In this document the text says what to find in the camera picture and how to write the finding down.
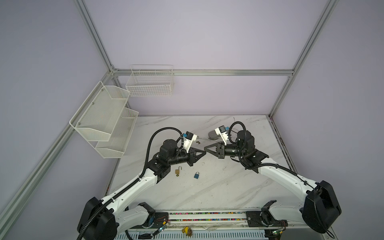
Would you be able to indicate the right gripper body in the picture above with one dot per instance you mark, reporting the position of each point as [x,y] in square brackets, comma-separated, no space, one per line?
[231,150]

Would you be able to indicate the aluminium rail bed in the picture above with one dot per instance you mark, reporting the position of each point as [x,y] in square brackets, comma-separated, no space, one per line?
[220,225]

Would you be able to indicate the white mesh shelf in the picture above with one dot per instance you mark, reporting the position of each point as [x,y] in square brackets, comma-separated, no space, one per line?
[97,117]
[117,145]

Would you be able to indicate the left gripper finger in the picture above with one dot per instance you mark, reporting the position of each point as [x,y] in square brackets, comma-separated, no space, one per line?
[193,161]
[196,154]

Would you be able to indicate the upper white mesh shelf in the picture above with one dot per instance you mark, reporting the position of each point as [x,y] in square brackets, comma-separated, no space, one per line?
[97,117]

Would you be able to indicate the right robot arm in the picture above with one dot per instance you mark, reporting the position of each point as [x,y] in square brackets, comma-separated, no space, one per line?
[319,206]

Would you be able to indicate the lower white mesh shelf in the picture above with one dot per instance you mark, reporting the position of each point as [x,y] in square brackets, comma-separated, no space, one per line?
[117,145]

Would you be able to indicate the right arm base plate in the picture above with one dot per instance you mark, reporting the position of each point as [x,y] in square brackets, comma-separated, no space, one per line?
[264,218]

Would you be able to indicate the brass padlock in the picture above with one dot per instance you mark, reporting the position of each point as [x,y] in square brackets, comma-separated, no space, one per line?
[178,170]

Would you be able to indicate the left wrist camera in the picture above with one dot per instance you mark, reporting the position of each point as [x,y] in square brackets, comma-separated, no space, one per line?
[188,139]

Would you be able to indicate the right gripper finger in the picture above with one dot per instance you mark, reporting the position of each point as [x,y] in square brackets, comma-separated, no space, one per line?
[215,153]
[213,147]

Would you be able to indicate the grey fabric case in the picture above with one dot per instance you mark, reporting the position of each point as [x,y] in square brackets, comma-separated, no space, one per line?
[213,135]

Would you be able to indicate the yellow padlock on rail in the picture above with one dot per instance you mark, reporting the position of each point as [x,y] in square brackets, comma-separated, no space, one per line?
[187,231]

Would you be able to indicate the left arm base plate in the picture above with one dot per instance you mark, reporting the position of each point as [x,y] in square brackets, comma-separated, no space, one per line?
[155,222]

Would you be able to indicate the white wire basket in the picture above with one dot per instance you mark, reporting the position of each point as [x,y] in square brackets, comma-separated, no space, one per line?
[151,80]

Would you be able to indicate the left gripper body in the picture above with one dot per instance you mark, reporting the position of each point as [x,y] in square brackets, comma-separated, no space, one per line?
[181,157]

